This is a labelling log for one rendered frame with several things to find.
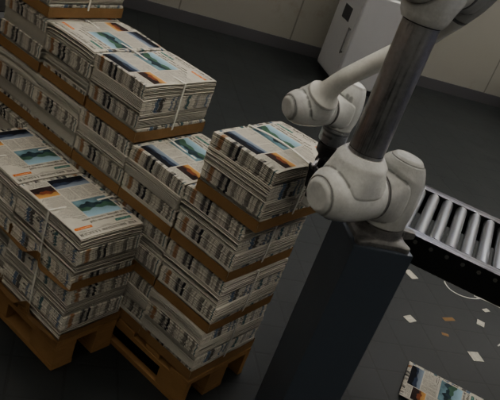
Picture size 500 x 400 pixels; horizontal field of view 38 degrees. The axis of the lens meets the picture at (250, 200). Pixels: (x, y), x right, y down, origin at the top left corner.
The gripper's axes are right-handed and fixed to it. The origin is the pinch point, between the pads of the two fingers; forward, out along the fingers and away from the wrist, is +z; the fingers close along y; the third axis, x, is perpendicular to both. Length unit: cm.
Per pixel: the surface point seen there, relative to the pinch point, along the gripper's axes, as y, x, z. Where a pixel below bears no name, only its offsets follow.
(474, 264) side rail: -61, 45, 17
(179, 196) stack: 18.4, -37.1, 18.9
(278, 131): -8.7, -25.1, -9.9
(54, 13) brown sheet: 16, -124, -12
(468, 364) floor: -131, 52, 96
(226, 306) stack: 13, -7, 48
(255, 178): 18.7, -10.5, -4.1
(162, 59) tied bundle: -7, -85, -10
